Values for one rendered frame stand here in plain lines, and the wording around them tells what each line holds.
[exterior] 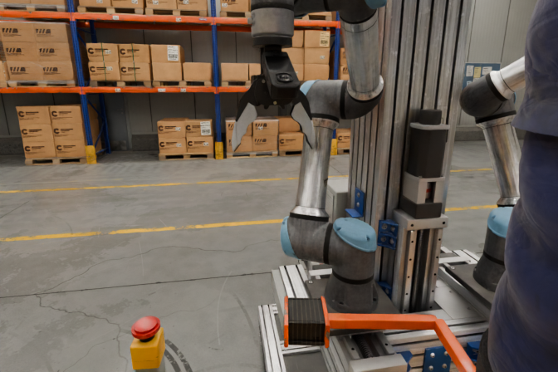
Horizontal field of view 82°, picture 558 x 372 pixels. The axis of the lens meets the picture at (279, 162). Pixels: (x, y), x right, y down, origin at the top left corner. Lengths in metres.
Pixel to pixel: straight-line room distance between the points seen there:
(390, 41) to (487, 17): 10.52
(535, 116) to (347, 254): 0.62
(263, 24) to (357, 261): 0.62
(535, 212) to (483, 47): 11.08
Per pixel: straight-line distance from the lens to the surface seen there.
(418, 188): 1.02
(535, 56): 0.40
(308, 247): 0.91
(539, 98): 0.39
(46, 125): 8.27
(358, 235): 0.88
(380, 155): 1.03
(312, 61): 7.64
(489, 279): 1.21
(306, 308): 0.69
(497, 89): 1.12
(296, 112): 0.59
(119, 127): 9.06
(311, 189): 0.92
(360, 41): 0.74
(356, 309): 0.96
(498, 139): 1.26
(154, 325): 0.98
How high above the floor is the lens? 1.64
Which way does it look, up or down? 14 degrees down
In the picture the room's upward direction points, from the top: straight up
